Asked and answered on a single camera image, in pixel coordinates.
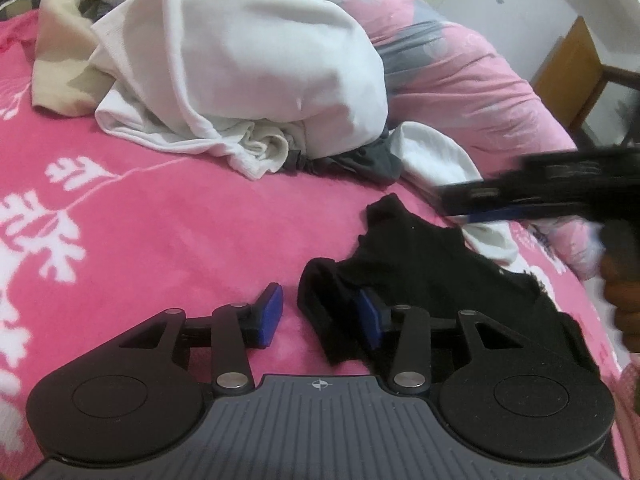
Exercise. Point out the black garment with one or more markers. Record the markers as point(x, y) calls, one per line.
point(425, 260)

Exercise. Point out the pink floral blanket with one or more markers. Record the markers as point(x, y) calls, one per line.
point(175, 235)

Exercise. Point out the dark grey garment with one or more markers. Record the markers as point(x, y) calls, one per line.
point(370, 160)

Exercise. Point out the beige cloth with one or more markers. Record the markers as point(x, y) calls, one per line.
point(60, 60)

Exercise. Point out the wooden chair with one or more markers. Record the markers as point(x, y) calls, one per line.
point(570, 70)

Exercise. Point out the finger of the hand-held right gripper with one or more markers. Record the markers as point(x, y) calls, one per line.
point(475, 196)

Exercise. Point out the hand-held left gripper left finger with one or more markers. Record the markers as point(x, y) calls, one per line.
point(269, 316)

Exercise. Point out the large white garment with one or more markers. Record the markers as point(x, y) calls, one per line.
point(250, 60)

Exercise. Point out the person's right hand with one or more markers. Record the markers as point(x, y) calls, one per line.
point(625, 300)

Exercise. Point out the pink and grey quilt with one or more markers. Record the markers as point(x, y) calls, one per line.
point(475, 85)

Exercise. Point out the small white garment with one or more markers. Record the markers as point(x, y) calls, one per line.
point(430, 155)

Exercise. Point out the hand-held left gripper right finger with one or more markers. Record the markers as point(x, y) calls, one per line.
point(368, 319)

